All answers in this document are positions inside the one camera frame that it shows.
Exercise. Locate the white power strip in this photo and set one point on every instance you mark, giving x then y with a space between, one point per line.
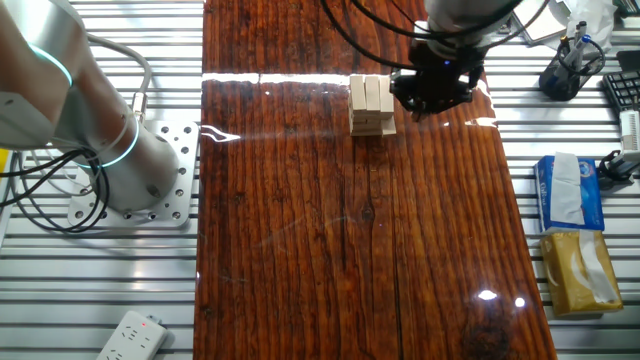
132 340

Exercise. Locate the small silver adapter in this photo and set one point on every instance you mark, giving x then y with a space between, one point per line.
631 157

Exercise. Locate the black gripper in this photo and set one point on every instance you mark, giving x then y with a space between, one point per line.
445 62

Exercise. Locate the blue capped marker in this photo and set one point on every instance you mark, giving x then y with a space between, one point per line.
580 45

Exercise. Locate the black rectangular device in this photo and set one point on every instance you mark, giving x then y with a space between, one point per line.
630 60

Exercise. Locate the pale wooden Jenga block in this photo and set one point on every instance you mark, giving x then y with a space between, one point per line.
367 115
372 91
386 92
358 90
357 129
389 127
375 129

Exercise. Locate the white plastic bag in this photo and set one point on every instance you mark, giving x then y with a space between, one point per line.
595 20

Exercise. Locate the blue tissue pack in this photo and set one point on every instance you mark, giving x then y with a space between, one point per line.
592 200

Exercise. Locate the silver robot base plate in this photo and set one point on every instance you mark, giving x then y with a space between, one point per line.
186 150

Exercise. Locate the black mesh pen holder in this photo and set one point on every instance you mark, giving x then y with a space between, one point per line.
560 85

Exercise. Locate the glossy brown wooden board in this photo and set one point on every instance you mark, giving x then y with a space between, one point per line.
300 225

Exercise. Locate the gold tissue pack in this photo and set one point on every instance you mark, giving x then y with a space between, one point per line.
562 280

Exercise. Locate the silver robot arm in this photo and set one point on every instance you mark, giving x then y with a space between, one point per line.
45 80

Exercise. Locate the black marker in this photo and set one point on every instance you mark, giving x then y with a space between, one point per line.
580 27

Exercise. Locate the white flat board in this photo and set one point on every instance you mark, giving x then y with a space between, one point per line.
547 27

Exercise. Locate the black keyboard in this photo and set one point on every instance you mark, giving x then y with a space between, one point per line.
625 90

